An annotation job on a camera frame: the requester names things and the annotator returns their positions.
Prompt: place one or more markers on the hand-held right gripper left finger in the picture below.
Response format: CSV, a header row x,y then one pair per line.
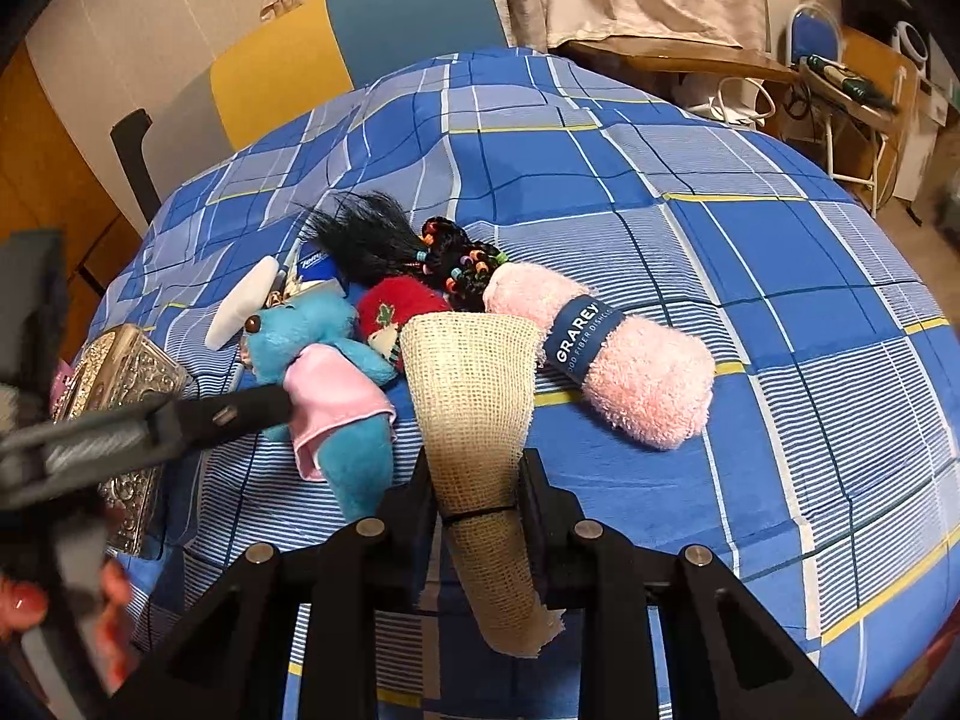
x,y
409,525

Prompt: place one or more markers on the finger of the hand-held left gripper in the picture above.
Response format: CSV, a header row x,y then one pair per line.
x,y
232,412

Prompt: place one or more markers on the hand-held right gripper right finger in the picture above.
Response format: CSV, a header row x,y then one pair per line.
x,y
544,540

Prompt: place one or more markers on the blue plush toy pink dress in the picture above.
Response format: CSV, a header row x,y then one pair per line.
x,y
300,326

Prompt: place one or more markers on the beige burlap roll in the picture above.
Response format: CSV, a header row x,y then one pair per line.
x,y
465,390

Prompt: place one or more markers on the pink yarn skein blue label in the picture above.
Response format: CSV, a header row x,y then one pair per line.
x,y
645,382

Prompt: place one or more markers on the red plush toy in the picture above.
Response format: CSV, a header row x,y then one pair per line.
x,y
390,296

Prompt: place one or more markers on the black beaded braids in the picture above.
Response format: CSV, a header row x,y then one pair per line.
x,y
450,240

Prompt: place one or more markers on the person's left hand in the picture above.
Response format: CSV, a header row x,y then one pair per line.
x,y
116,615

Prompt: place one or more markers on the pink printed box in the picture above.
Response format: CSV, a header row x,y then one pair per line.
x,y
64,390

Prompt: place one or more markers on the silver embossed box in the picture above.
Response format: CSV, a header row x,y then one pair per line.
x,y
120,375

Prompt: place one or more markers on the white fabric hat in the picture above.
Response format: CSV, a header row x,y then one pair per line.
x,y
240,304

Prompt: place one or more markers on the blue tissue pack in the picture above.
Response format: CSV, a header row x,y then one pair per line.
x,y
315,266

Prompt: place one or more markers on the black hair tuft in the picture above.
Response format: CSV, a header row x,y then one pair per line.
x,y
367,240

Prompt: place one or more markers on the wooden wardrobe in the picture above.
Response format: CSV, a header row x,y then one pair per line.
x,y
45,187

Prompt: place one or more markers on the grey yellow blue padded headboard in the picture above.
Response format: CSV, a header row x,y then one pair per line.
x,y
262,82

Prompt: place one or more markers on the blue plaid blanket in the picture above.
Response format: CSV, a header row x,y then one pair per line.
x,y
675,165

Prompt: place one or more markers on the brown wooden table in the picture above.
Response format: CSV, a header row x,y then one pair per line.
x,y
675,64

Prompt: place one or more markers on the cardboard box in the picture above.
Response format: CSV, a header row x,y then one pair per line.
x,y
859,150

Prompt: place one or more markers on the green black tool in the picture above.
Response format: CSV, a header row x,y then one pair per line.
x,y
847,79

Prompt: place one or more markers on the blue folding chair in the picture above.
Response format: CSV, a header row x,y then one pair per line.
x,y
810,34

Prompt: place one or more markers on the white fan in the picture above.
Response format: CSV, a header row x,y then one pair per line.
x,y
911,41

